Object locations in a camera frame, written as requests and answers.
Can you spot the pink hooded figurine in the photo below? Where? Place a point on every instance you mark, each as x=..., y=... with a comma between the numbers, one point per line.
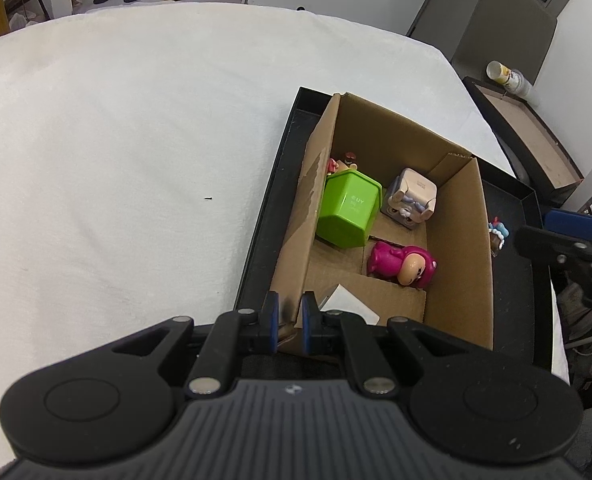
x=396, y=262

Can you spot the grey cabinet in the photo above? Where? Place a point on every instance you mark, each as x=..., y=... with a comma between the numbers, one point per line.
x=496, y=25

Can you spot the brown cardboard box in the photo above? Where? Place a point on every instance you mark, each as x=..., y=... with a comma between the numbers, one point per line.
x=461, y=260

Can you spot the black shallow tray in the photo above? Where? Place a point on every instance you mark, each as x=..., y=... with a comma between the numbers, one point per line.
x=518, y=300

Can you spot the white paper sheet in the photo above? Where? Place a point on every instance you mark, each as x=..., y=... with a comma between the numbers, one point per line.
x=351, y=305

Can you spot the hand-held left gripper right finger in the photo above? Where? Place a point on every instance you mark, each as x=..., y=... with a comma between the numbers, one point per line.
x=306, y=321

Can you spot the brown-haired doll figurine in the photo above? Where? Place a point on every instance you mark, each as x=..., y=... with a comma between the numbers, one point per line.
x=346, y=161

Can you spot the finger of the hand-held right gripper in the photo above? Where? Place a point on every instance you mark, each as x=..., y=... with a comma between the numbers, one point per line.
x=573, y=225
x=543, y=245

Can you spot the beige block-headed figurine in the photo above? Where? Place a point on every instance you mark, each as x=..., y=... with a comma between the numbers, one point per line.
x=411, y=195

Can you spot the white and yellow bottle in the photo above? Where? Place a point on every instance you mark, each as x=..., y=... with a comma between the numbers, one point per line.
x=508, y=78

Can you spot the green plastic cup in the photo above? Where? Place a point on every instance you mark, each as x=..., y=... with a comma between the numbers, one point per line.
x=348, y=207

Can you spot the dark tray with brown base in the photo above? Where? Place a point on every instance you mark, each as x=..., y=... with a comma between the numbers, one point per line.
x=531, y=135

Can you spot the blue-haired small figurine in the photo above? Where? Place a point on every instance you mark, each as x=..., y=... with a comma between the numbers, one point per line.
x=498, y=235

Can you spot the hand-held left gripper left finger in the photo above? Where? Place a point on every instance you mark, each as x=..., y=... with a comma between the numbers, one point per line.
x=272, y=321

